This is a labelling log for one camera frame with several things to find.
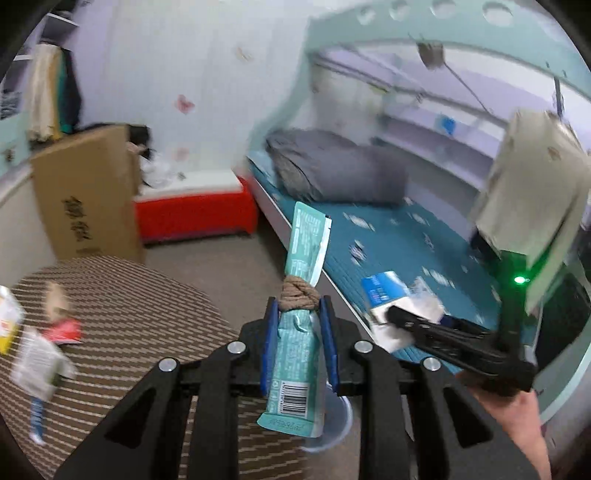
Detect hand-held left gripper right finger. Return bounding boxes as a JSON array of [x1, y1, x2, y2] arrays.
[[321, 295, 541, 480]]

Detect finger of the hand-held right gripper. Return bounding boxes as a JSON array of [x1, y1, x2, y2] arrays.
[[438, 314, 502, 344], [387, 305, 504, 372]]

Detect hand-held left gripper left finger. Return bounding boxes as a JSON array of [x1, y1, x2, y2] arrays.
[[54, 298, 281, 480]]

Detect teal wrapper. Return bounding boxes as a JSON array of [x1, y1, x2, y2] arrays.
[[256, 202, 333, 438]]

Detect brown knotted cord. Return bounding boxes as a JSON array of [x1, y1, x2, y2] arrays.
[[278, 275, 319, 311]]

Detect blue white packet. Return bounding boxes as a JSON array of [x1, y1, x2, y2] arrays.
[[360, 271, 446, 354]]

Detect person's right forearm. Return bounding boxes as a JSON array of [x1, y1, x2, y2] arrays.
[[504, 431, 553, 480]]

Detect person's right hand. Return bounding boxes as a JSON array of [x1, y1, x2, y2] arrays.
[[457, 371, 544, 435]]

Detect clear plastic cup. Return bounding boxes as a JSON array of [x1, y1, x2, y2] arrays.
[[300, 394, 354, 455]]

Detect teal patterned bed sheet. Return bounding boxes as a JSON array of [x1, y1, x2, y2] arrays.
[[249, 154, 509, 365]]

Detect beige hanging garment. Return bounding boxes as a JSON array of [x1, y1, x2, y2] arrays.
[[471, 109, 591, 310]]

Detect red storage box white lid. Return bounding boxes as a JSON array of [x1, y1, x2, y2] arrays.
[[134, 170, 259, 244]]

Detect grey duvet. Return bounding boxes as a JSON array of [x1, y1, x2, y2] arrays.
[[265, 128, 409, 206]]

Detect small red wrapper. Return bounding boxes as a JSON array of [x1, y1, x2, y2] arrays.
[[43, 318, 84, 347]]

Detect white plastic bag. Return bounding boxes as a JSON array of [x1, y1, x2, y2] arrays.
[[141, 152, 181, 189]]

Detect tan paper scrap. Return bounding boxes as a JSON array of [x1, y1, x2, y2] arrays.
[[45, 282, 70, 319]]

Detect crumpled white printed paper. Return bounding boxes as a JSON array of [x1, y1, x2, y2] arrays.
[[10, 327, 78, 401]]

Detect small blue wrapper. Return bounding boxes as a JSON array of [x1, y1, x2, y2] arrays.
[[28, 398, 48, 446]]

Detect tall cardboard box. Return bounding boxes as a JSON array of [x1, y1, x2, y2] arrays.
[[30, 126, 146, 263]]

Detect black cloth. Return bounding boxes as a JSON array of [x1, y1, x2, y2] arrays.
[[81, 122, 153, 162]]

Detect yellow white carton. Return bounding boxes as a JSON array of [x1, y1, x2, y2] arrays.
[[0, 285, 26, 356]]

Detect brown hanging object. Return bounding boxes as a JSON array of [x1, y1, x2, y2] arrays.
[[418, 41, 446, 70]]

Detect low white cabinet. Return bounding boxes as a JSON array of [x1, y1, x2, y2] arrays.
[[0, 161, 58, 282]]

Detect teal bunk bed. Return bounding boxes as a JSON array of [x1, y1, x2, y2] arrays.
[[247, 0, 591, 425]]

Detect white wardrobe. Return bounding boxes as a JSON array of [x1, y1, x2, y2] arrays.
[[69, 0, 315, 176]]

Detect lilac teal stepped storage cabinet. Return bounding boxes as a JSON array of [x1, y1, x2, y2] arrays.
[[0, 11, 80, 177]]

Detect dark green hanging garment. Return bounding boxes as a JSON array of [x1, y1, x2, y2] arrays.
[[58, 48, 84, 134]]

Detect cream hanging jacket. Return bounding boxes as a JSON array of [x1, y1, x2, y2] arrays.
[[27, 44, 63, 143]]

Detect folded blue jeans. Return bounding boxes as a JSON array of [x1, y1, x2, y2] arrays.
[[0, 90, 21, 121]]

